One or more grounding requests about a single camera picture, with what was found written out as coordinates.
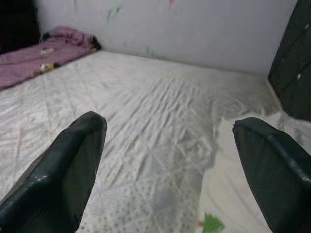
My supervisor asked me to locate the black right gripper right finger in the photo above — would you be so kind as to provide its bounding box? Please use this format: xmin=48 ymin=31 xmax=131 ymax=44
xmin=232 ymin=116 xmax=311 ymax=233

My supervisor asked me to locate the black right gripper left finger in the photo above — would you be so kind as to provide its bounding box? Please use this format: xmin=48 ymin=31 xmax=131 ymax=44
xmin=0 ymin=111 xmax=108 ymax=233

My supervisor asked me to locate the white pillow with green print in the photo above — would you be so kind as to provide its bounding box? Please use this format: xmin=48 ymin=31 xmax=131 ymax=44
xmin=198 ymin=106 xmax=311 ymax=233

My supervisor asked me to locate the black tufted headboard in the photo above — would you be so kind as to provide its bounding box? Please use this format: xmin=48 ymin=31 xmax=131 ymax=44
xmin=267 ymin=0 xmax=311 ymax=122

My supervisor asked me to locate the grey white quilted mattress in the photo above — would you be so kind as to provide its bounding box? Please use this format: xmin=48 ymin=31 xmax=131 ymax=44
xmin=0 ymin=50 xmax=292 ymax=233

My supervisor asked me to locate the pink cartoon mouse blanket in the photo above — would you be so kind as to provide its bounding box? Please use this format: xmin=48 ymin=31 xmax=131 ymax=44
xmin=0 ymin=26 xmax=102 ymax=91

